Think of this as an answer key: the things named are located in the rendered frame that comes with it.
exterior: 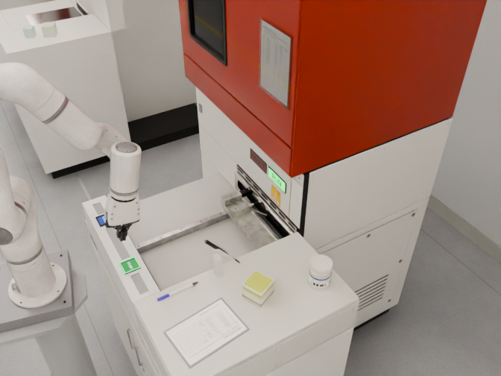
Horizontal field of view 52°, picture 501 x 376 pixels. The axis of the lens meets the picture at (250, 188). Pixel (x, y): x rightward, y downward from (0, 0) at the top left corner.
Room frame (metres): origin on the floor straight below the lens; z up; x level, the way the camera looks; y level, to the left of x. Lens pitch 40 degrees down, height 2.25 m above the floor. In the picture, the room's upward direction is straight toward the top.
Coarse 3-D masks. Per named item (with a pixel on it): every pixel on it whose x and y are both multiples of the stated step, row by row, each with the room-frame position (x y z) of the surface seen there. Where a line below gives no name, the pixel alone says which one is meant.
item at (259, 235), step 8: (240, 200) 1.57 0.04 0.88; (224, 208) 1.53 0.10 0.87; (232, 216) 1.48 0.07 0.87; (240, 216) 1.47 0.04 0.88; (248, 216) 1.47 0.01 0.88; (256, 216) 1.47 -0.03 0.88; (240, 224) 1.43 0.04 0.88; (248, 224) 1.43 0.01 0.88; (256, 224) 1.43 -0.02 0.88; (248, 232) 1.38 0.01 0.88; (256, 232) 1.38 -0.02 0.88; (264, 232) 1.38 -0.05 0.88; (256, 240) 1.34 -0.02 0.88; (264, 240) 1.34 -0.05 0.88; (272, 240) 1.34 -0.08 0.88; (256, 248) 1.32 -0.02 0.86
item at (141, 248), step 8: (216, 216) 1.50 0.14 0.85; (224, 216) 1.51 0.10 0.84; (192, 224) 1.46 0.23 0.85; (200, 224) 1.46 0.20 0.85; (208, 224) 1.48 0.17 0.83; (176, 232) 1.41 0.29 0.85; (184, 232) 1.42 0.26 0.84; (192, 232) 1.44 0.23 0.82; (152, 240) 1.37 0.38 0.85; (160, 240) 1.37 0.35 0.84; (168, 240) 1.39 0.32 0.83; (136, 248) 1.32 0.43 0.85; (144, 248) 1.34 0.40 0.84
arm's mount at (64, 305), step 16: (48, 256) 1.26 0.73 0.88; (64, 256) 1.26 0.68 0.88; (0, 272) 1.18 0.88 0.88; (0, 288) 1.12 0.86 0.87; (0, 304) 1.05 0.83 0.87; (48, 304) 1.05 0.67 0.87; (64, 304) 1.05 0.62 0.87; (0, 320) 0.99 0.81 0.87; (16, 320) 0.99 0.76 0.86; (32, 320) 1.01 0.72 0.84; (48, 320) 1.02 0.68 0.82
